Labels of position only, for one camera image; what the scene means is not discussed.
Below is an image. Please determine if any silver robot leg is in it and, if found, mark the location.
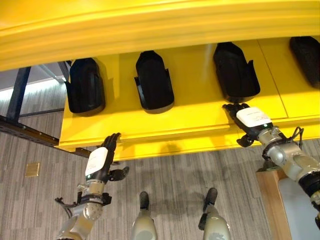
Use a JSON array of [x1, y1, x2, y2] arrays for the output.
[[198, 187, 232, 240], [131, 191, 158, 240]]

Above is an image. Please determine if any black sole-shaped part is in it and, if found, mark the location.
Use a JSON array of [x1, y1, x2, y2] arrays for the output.
[[133, 50, 175, 115], [212, 42, 261, 104], [289, 35, 320, 90], [64, 57, 106, 118]]

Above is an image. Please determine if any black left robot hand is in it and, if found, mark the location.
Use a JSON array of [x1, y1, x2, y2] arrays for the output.
[[84, 132, 130, 182]]

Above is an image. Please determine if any brass floor socket plate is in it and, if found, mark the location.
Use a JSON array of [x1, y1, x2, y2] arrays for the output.
[[25, 162, 41, 179]]

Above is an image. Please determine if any dark blue rack frame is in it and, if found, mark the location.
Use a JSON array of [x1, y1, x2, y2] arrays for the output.
[[0, 59, 91, 159]]

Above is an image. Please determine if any yellow shelf board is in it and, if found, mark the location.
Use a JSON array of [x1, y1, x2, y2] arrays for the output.
[[55, 37, 320, 161]]

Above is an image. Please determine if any silver left robot leg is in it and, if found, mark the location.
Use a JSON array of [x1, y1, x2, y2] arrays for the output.
[[131, 191, 158, 240]]

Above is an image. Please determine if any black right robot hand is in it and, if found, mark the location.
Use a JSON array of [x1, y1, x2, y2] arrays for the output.
[[222, 102, 274, 148]]

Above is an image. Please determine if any silver right robot leg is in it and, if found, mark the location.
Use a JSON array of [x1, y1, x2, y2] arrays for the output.
[[198, 187, 232, 240]]

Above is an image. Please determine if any yellow shelf beam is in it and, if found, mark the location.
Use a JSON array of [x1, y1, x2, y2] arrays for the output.
[[0, 0, 320, 72]]

